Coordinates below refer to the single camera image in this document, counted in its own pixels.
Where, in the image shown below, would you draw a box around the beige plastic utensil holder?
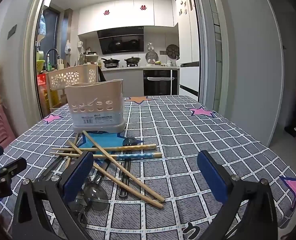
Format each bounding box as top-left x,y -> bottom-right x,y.
64,79 -> 127,134

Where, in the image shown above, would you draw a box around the grey checked star tablecloth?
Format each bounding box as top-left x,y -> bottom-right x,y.
0,95 -> 296,240

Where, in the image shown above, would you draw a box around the yellow oil bottle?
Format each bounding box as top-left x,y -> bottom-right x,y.
46,88 -> 59,108

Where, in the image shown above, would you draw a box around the black handled clear spoon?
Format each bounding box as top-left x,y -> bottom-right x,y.
68,192 -> 88,228
119,136 -> 137,198
83,159 -> 112,212

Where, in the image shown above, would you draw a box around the white refrigerator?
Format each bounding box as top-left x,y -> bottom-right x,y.
174,0 -> 201,98

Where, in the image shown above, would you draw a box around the white upper kitchen cabinets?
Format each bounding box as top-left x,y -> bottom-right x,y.
77,0 -> 175,35

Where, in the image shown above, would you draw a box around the blue patterned wooden chopstick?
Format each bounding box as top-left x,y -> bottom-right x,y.
50,151 -> 162,159

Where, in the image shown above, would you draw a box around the round hanging strainer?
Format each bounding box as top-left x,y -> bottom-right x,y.
166,44 -> 180,60

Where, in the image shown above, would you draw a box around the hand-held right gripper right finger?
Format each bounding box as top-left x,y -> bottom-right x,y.
197,150 -> 278,240

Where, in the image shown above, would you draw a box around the black kitchen faucet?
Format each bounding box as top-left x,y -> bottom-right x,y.
46,49 -> 61,71

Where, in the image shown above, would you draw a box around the glass pot lid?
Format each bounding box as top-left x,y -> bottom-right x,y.
145,50 -> 159,64

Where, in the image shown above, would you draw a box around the black range hood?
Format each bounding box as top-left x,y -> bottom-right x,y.
97,26 -> 144,55

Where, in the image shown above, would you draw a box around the black built-in oven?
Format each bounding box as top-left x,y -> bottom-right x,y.
143,69 -> 178,96

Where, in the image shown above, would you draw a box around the dark wall switch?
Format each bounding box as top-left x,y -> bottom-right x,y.
8,24 -> 17,40

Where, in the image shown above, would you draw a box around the beige flower-hole plastic basket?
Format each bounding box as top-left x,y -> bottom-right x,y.
47,64 -> 100,91

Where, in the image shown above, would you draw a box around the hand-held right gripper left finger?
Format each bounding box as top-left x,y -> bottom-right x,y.
9,151 -> 98,240

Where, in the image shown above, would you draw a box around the black wok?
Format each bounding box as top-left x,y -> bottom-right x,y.
101,58 -> 121,69

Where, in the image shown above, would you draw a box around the black cooking pot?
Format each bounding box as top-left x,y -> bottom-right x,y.
124,57 -> 141,67

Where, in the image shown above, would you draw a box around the red label box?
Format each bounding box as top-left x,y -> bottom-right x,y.
37,73 -> 49,87

